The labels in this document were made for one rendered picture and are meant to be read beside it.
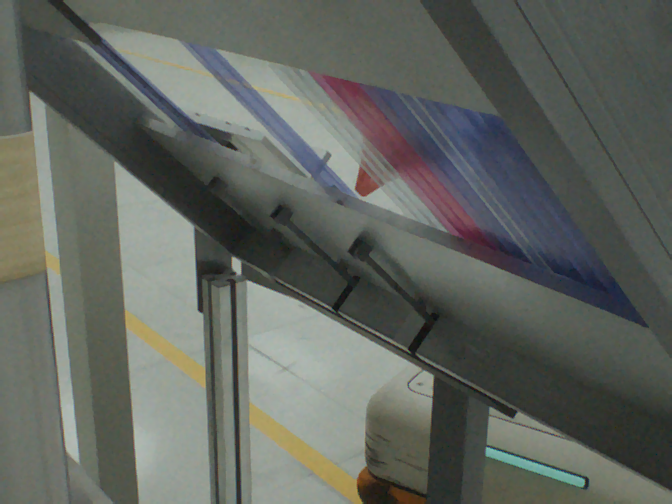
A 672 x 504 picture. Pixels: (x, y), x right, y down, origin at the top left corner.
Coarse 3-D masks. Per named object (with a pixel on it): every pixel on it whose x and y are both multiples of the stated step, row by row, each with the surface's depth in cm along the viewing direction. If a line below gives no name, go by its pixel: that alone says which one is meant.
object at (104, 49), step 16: (96, 32) 77; (96, 48) 78; (112, 48) 79; (112, 64) 80; (128, 64) 80; (128, 80) 82; (144, 80) 81; (160, 96) 83; (176, 112) 84; (192, 128) 86
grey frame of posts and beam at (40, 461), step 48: (0, 0) 11; (0, 48) 11; (0, 96) 11; (0, 144) 11; (0, 192) 11; (0, 240) 12; (0, 288) 12; (48, 288) 12; (240, 288) 108; (0, 336) 12; (48, 336) 13; (240, 336) 110; (0, 384) 12; (48, 384) 13; (240, 384) 113; (0, 432) 12; (48, 432) 13; (240, 432) 115; (0, 480) 13; (48, 480) 13; (240, 480) 117
